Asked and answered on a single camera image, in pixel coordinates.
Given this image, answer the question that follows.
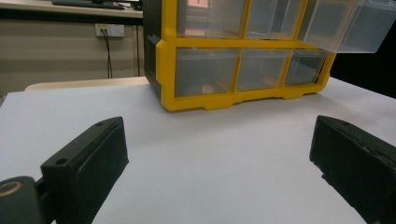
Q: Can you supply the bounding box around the yellow black drawer organizer cabinet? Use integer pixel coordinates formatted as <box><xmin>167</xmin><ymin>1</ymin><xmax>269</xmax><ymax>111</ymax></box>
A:
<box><xmin>142</xmin><ymin>0</ymin><xmax>338</xmax><ymax>113</ymax></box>

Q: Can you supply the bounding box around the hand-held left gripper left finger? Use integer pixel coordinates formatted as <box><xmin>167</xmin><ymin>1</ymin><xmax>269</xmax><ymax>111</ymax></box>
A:
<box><xmin>40</xmin><ymin>116</ymin><xmax>130</xmax><ymax>224</ymax></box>

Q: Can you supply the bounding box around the black keyboard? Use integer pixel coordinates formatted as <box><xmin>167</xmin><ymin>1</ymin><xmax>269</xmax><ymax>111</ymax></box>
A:
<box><xmin>50</xmin><ymin>0</ymin><xmax>126</xmax><ymax>10</ymax></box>

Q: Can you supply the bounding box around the beige desk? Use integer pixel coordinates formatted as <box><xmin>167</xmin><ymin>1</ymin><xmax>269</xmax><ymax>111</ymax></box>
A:
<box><xmin>0</xmin><ymin>0</ymin><xmax>145</xmax><ymax>21</ymax></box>

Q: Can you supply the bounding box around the clear plastic drawer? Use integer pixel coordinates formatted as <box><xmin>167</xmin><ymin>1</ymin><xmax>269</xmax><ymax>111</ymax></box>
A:
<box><xmin>235</xmin><ymin>48</ymin><xmax>293</xmax><ymax>92</ymax></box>
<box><xmin>283</xmin><ymin>49</ymin><xmax>332</xmax><ymax>88</ymax></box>
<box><xmin>175</xmin><ymin>47</ymin><xmax>241</xmax><ymax>98</ymax></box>
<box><xmin>177</xmin><ymin>0</ymin><xmax>249</xmax><ymax>39</ymax></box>
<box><xmin>298</xmin><ymin>0</ymin><xmax>396</xmax><ymax>54</ymax></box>
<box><xmin>247</xmin><ymin>0</ymin><xmax>305</xmax><ymax>41</ymax></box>

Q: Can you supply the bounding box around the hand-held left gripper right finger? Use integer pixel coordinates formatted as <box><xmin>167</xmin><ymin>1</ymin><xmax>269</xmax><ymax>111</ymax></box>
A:
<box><xmin>309</xmin><ymin>115</ymin><xmax>396</xmax><ymax>224</ymax></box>

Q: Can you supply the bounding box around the light wooden table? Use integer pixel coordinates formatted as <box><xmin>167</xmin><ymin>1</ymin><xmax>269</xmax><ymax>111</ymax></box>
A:
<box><xmin>23</xmin><ymin>76</ymin><xmax>151</xmax><ymax>92</ymax></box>

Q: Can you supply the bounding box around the black power cable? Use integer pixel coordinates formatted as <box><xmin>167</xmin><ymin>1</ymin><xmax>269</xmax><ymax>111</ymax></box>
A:
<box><xmin>100</xmin><ymin>28</ymin><xmax>114</xmax><ymax>79</ymax></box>

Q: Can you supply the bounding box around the white wall socket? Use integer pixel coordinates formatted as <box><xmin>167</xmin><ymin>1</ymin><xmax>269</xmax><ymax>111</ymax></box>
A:
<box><xmin>94</xmin><ymin>22</ymin><xmax>126</xmax><ymax>38</ymax></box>

